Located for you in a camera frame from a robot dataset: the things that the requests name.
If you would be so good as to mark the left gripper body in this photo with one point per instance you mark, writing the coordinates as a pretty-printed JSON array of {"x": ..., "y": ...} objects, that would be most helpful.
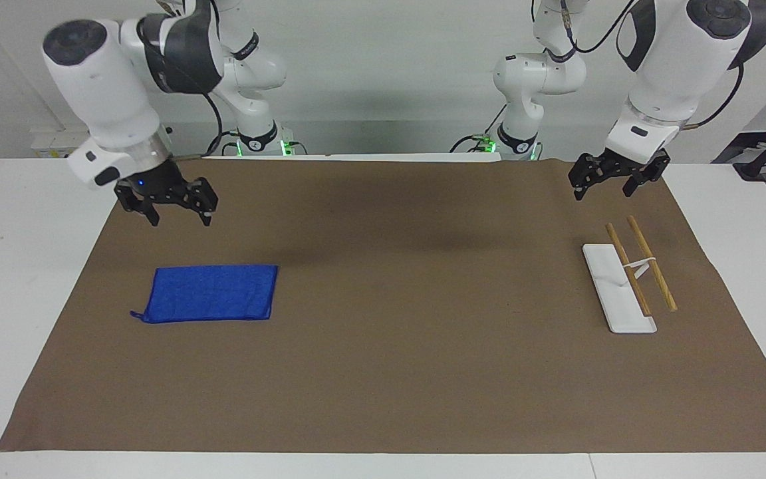
[{"x": 628, "y": 168}]

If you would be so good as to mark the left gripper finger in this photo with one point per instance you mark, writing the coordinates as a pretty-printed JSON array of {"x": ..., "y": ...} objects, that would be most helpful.
[
  {"x": 652, "y": 175},
  {"x": 589, "y": 170}
]

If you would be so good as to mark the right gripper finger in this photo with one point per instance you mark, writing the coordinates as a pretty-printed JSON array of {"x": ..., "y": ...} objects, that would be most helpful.
[
  {"x": 199, "y": 195},
  {"x": 135, "y": 201}
]

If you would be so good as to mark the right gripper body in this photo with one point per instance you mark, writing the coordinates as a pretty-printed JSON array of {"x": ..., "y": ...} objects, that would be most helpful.
[{"x": 155, "y": 182}]

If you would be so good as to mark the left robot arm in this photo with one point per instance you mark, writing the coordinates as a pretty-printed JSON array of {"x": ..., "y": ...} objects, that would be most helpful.
[{"x": 672, "y": 63}]

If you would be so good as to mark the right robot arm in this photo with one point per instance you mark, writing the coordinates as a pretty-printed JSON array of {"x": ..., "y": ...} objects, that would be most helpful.
[{"x": 100, "y": 86}]

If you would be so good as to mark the blue towel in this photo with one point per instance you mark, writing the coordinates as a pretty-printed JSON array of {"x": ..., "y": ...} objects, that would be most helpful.
[{"x": 213, "y": 293}]

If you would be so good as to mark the white rack with wooden bars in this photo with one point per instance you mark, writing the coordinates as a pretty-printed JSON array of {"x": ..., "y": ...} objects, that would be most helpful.
[{"x": 612, "y": 286}]

